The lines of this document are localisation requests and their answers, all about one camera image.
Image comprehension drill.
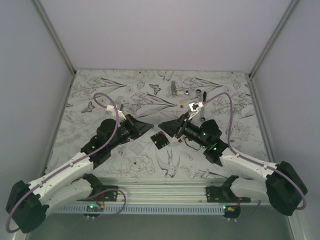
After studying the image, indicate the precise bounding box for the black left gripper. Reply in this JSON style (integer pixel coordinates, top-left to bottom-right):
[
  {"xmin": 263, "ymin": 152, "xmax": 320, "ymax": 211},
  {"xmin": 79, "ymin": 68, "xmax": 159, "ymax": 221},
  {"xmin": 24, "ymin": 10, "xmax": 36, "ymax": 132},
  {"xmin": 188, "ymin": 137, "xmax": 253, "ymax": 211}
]
[{"xmin": 108, "ymin": 113, "xmax": 153, "ymax": 151}]

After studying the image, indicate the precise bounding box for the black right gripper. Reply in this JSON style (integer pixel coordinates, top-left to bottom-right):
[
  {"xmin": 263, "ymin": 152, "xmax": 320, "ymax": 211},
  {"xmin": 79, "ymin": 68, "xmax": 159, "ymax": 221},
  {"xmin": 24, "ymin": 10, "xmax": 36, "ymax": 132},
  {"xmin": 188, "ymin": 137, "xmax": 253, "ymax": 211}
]
[{"xmin": 158, "ymin": 112, "xmax": 209, "ymax": 148}]

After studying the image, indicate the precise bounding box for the black fuse box base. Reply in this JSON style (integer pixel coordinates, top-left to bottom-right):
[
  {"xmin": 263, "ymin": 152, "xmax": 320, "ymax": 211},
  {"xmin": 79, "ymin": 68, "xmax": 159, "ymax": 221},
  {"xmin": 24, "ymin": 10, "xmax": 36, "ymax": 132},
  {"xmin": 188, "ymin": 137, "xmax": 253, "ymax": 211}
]
[{"xmin": 150, "ymin": 131, "xmax": 170, "ymax": 150}]

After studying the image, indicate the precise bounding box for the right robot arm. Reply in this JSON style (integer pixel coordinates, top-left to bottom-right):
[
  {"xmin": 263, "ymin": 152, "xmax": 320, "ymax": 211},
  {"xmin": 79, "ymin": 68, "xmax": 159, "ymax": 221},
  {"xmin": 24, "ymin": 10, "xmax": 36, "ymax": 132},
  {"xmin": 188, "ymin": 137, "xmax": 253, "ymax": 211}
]
[{"xmin": 158, "ymin": 114, "xmax": 308, "ymax": 216}]

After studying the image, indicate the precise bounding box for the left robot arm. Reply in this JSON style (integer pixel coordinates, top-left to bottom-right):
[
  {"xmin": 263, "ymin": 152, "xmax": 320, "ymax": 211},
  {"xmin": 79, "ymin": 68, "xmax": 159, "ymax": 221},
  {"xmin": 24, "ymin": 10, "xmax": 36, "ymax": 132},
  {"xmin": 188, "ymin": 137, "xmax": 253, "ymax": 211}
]
[{"xmin": 5, "ymin": 114, "xmax": 153, "ymax": 234}]

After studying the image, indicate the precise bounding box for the clear plastic fuse box cover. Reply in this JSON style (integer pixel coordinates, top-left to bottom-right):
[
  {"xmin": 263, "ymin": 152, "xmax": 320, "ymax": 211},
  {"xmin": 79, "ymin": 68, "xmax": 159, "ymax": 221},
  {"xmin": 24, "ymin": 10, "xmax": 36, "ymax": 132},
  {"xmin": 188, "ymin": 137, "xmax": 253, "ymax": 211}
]
[{"xmin": 129, "ymin": 142, "xmax": 145, "ymax": 156}]

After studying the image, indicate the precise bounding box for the ratchet wrench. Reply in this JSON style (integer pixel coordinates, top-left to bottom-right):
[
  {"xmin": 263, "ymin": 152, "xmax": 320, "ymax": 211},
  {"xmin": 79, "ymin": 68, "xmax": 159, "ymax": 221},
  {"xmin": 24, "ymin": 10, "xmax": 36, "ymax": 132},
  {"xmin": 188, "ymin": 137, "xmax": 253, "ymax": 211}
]
[{"xmin": 195, "ymin": 89, "xmax": 207, "ymax": 122}]

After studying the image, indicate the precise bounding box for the silver open end wrench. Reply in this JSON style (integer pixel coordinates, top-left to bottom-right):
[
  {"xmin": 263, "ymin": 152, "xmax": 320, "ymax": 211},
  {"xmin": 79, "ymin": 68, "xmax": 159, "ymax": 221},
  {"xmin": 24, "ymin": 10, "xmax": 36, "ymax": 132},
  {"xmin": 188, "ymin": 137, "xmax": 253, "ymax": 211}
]
[{"xmin": 225, "ymin": 108, "xmax": 236, "ymax": 136}]

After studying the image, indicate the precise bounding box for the left controller board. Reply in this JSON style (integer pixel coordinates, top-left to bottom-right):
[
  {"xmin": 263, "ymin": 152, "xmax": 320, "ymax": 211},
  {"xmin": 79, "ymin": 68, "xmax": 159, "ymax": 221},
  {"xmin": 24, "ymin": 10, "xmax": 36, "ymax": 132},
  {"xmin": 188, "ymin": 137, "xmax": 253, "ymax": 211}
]
[{"xmin": 86, "ymin": 203, "xmax": 104, "ymax": 213}]

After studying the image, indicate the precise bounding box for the controller board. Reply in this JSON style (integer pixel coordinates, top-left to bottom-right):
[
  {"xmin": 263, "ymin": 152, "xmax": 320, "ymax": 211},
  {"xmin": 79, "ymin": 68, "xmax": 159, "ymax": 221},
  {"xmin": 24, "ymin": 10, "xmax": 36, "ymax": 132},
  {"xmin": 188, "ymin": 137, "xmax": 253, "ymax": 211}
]
[
  {"xmin": 223, "ymin": 205, "xmax": 241, "ymax": 213},
  {"xmin": 86, "ymin": 203, "xmax": 104, "ymax": 213}
]

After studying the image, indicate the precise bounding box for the right controller board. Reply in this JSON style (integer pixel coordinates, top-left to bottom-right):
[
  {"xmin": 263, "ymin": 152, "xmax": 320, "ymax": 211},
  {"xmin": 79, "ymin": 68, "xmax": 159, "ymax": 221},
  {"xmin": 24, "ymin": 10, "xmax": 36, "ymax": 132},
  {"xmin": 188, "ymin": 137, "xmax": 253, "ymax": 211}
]
[{"xmin": 223, "ymin": 205, "xmax": 241, "ymax": 213}]

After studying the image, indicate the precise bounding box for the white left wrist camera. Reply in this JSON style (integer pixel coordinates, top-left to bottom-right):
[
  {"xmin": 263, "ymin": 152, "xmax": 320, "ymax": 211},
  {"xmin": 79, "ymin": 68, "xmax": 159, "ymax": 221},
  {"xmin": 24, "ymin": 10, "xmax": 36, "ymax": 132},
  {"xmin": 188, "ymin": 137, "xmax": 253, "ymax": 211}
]
[{"xmin": 105, "ymin": 105, "xmax": 126, "ymax": 122}]

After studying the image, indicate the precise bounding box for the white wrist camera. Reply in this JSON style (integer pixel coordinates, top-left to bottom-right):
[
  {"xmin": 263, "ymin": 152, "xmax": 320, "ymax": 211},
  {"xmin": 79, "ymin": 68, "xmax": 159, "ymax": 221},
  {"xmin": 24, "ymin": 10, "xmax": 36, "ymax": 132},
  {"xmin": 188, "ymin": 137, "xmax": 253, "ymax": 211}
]
[
  {"xmin": 105, "ymin": 105, "xmax": 126, "ymax": 122},
  {"xmin": 188, "ymin": 101, "xmax": 204, "ymax": 121}
]

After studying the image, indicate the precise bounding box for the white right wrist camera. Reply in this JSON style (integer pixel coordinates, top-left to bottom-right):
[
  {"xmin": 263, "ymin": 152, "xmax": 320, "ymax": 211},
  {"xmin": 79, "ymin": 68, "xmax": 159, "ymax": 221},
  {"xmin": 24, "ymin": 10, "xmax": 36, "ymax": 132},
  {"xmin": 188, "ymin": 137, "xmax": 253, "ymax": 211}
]
[{"xmin": 188, "ymin": 101, "xmax": 204, "ymax": 121}]

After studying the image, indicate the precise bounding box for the metal bracket block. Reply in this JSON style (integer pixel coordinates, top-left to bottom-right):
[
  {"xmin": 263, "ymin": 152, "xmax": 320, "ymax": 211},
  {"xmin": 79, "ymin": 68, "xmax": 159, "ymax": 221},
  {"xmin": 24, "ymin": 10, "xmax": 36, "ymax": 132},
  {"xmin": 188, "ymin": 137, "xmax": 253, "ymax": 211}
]
[{"xmin": 171, "ymin": 81, "xmax": 178, "ymax": 96}]

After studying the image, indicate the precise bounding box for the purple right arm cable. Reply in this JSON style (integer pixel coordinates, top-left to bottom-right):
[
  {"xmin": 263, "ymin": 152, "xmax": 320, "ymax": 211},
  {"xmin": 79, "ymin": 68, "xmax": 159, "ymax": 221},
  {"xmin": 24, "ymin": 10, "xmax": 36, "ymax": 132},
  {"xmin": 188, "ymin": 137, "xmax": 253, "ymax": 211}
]
[{"xmin": 199, "ymin": 92, "xmax": 308, "ymax": 210}]

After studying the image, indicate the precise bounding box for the black handled screwdriver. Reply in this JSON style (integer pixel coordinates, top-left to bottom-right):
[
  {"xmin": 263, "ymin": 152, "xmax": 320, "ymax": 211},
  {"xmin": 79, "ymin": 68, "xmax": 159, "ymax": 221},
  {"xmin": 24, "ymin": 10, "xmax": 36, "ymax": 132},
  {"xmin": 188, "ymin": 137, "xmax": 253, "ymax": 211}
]
[{"xmin": 202, "ymin": 91, "xmax": 207, "ymax": 103}]

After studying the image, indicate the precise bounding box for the aluminium frame rail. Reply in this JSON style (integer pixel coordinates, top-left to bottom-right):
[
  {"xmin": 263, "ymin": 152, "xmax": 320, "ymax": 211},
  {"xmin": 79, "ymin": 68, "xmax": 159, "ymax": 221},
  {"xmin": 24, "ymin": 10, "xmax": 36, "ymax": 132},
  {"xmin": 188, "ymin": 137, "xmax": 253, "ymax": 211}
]
[{"xmin": 23, "ymin": 177, "xmax": 298, "ymax": 205}]

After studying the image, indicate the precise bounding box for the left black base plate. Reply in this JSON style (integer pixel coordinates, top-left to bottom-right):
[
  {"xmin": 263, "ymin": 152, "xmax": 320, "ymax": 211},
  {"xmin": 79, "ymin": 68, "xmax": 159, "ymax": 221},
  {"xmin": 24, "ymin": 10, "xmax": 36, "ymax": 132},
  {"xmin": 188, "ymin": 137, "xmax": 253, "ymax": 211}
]
[{"xmin": 81, "ymin": 185, "xmax": 119, "ymax": 202}]

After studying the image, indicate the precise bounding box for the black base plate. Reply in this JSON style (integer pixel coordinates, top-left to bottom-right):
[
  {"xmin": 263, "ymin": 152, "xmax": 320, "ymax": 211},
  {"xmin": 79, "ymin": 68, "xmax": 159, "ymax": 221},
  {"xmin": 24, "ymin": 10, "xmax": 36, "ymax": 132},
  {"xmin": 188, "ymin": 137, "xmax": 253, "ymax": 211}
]
[
  {"xmin": 205, "ymin": 185, "xmax": 251, "ymax": 204},
  {"xmin": 81, "ymin": 185, "xmax": 119, "ymax": 202}
]

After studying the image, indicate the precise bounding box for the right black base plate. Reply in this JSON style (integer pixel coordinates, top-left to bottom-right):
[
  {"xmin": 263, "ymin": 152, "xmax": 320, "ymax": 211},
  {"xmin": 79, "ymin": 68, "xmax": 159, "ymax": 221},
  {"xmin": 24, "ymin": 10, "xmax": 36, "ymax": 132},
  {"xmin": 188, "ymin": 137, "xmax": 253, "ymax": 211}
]
[{"xmin": 205, "ymin": 185, "xmax": 251, "ymax": 204}]

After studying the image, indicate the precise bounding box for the white slotted cable duct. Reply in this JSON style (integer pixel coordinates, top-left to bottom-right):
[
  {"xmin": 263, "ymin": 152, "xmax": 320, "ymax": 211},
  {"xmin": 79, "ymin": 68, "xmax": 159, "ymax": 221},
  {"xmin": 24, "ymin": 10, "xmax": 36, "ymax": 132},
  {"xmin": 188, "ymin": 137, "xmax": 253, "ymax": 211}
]
[{"xmin": 56, "ymin": 203, "xmax": 225, "ymax": 216}]

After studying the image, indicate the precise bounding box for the right aluminium corner post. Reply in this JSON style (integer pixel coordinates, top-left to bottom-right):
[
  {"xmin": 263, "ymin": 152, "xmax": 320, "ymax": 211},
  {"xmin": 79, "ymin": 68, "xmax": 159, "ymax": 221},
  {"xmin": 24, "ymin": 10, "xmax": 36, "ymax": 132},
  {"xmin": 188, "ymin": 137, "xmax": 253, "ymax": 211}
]
[{"xmin": 248, "ymin": 0, "xmax": 301, "ymax": 78}]

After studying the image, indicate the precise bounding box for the aluminium corner post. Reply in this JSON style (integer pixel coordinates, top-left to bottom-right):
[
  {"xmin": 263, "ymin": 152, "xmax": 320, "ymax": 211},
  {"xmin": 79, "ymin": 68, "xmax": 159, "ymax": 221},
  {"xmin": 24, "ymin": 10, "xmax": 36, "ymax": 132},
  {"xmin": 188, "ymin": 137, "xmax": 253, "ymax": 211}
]
[
  {"xmin": 31, "ymin": 0, "xmax": 76, "ymax": 76},
  {"xmin": 248, "ymin": 0, "xmax": 301, "ymax": 78}
]

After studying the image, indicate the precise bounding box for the left aluminium corner post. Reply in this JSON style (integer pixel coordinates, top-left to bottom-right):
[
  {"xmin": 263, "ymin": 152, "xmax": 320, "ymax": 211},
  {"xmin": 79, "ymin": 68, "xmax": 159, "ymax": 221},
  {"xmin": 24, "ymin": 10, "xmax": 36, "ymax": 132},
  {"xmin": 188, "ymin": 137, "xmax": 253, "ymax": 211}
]
[{"xmin": 31, "ymin": 0, "xmax": 76, "ymax": 76}]

